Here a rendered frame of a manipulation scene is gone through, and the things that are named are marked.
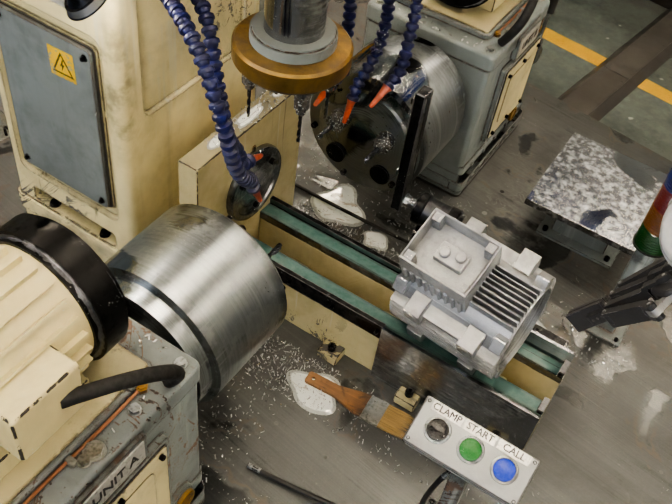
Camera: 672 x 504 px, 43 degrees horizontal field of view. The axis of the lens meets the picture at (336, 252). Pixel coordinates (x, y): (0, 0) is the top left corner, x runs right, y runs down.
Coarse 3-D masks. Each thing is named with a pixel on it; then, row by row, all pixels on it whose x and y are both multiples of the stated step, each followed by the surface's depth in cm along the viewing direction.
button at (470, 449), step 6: (468, 438) 112; (462, 444) 112; (468, 444) 111; (474, 444) 111; (480, 444) 111; (462, 450) 111; (468, 450) 111; (474, 450) 111; (480, 450) 111; (462, 456) 111; (468, 456) 111; (474, 456) 111
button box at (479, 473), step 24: (432, 408) 114; (408, 432) 114; (456, 432) 113; (480, 432) 112; (432, 456) 112; (456, 456) 112; (480, 456) 111; (504, 456) 111; (528, 456) 110; (480, 480) 110; (528, 480) 110
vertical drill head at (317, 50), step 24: (288, 0) 115; (312, 0) 115; (240, 24) 125; (264, 24) 121; (288, 24) 117; (312, 24) 118; (336, 24) 128; (240, 48) 121; (264, 48) 119; (288, 48) 119; (312, 48) 119; (336, 48) 124; (240, 72) 122; (264, 72) 119; (288, 72) 119; (312, 72) 119; (336, 72) 121
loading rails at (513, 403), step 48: (288, 240) 159; (336, 240) 155; (288, 288) 150; (336, 288) 148; (384, 288) 152; (336, 336) 151; (384, 336) 141; (528, 336) 144; (432, 384) 142; (480, 384) 135; (528, 384) 145; (528, 432) 135
